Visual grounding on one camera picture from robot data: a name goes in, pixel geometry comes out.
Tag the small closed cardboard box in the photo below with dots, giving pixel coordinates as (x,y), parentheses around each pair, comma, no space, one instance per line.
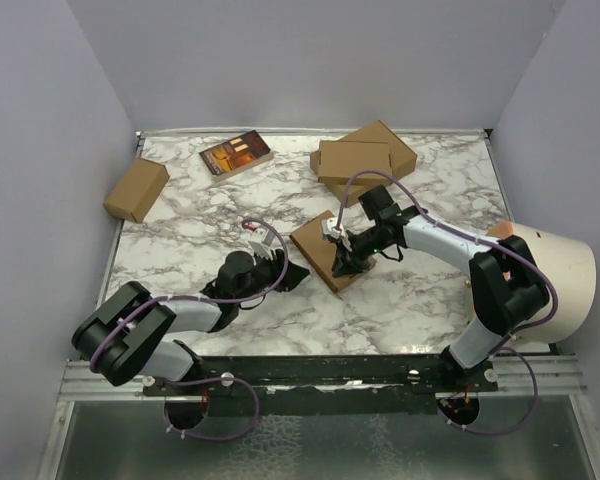
(137,191)

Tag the dark orange book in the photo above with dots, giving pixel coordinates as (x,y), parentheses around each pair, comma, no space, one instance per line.
(236,155)

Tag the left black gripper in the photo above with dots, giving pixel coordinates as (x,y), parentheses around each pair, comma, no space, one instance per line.
(294,276)

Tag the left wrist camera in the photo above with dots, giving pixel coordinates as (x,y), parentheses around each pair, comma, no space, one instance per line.
(259,239)

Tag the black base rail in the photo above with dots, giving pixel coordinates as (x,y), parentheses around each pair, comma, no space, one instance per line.
(322,385)

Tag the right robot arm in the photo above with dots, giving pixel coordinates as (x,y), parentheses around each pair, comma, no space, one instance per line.
(507,287)

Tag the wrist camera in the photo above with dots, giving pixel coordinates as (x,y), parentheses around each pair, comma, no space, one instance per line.
(334,233)
(259,239)

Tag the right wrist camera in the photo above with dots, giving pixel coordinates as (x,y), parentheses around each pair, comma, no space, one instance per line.
(334,233)

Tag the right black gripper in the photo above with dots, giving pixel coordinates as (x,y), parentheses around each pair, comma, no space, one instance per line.
(347,262)

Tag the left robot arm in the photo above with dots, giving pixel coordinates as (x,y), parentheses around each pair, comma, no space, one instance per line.
(124,337)

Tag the white cylinder drum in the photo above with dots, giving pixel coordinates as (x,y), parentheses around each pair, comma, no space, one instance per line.
(570,266)

